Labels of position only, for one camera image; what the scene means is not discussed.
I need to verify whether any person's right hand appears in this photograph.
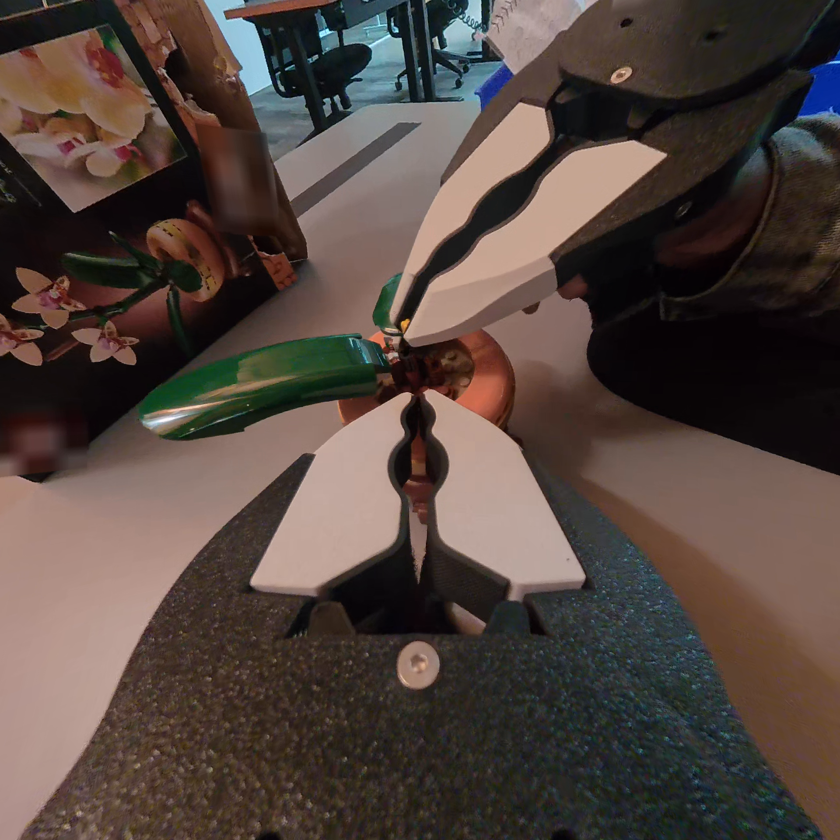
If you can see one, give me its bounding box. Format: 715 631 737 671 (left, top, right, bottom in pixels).
653 146 781 269

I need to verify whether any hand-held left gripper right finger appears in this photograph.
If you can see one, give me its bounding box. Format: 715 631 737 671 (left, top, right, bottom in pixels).
419 390 587 602

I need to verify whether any long office table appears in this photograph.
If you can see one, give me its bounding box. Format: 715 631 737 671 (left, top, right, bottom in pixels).
223 0 487 142

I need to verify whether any circle print white paper bag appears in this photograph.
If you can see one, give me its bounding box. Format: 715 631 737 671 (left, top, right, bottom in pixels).
484 0 588 74

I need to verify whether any rounded green lego leaf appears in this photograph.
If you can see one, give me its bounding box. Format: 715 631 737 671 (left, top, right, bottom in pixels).
372 272 411 330

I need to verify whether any person's right forearm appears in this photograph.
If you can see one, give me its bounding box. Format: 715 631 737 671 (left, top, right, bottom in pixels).
659 112 840 322

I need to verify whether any orchid print lego box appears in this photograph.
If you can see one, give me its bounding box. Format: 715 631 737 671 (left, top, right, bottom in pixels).
0 0 309 479

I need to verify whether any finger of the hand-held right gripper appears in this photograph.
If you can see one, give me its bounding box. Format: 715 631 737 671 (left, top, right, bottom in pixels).
402 138 668 349
392 100 559 330

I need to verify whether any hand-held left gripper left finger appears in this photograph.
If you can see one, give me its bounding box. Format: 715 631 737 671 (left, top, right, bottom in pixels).
249 392 414 598

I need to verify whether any black chair armrest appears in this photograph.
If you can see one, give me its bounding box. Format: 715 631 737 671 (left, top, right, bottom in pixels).
586 289 840 475

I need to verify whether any blue plastic bin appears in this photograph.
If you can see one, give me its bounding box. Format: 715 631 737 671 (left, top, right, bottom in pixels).
474 62 840 120

